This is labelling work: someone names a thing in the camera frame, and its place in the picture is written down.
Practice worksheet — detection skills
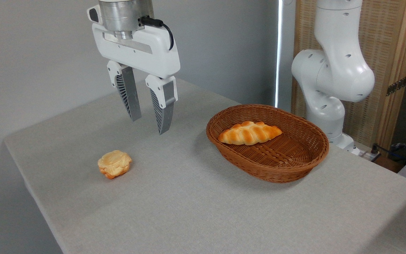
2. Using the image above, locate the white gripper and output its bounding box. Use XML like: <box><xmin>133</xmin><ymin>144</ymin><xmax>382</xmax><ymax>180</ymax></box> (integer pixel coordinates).
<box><xmin>91</xmin><ymin>22</ymin><xmax>181</xmax><ymax>135</ymax></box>

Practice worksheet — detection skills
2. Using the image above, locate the long braided bread loaf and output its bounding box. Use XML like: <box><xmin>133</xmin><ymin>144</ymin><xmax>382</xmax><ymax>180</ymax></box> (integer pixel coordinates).
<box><xmin>218</xmin><ymin>121</ymin><xmax>283</xmax><ymax>146</ymax></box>

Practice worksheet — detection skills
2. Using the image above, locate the small round bread bun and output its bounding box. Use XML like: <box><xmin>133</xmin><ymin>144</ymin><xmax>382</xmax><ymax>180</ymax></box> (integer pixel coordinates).
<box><xmin>97</xmin><ymin>150</ymin><xmax>133</xmax><ymax>180</ymax></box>

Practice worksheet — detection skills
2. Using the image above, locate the brown oval wicker basket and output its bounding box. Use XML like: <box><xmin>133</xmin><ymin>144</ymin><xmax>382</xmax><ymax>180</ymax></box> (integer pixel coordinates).
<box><xmin>206</xmin><ymin>104</ymin><xmax>330</xmax><ymax>183</ymax></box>

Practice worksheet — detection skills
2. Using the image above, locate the white power strip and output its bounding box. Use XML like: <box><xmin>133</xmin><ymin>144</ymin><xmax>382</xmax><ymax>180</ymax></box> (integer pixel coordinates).
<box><xmin>360</xmin><ymin>150</ymin><xmax>382</xmax><ymax>162</ymax></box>

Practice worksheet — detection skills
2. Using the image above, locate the wooden rattan folding screen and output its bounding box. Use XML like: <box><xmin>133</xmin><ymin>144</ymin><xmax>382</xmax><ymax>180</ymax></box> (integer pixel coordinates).
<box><xmin>291</xmin><ymin>0</ymin><xmax>406</xmax><ymax>152</ymax></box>

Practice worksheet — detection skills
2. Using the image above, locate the brown wooden board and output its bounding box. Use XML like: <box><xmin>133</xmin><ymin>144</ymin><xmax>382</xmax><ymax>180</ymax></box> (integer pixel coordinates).
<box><xmin>375</xmin><ymin>155</ymin><xmax>405</xmax><ymax>174</ymax></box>

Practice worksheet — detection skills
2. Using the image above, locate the dark metal screen hinge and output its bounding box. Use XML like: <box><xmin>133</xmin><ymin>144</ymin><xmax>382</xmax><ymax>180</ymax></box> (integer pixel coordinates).
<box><xmin>386</xmin><ymin>76</ymin><xmax>406</xmax><ymax>96</ymax></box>

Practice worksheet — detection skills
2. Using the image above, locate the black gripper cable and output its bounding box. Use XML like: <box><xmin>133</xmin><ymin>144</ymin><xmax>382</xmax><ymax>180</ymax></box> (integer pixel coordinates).
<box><xmin>140</xmin><ymin>16</ymin><xmax>174</xmax><ymax>50</ymax></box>

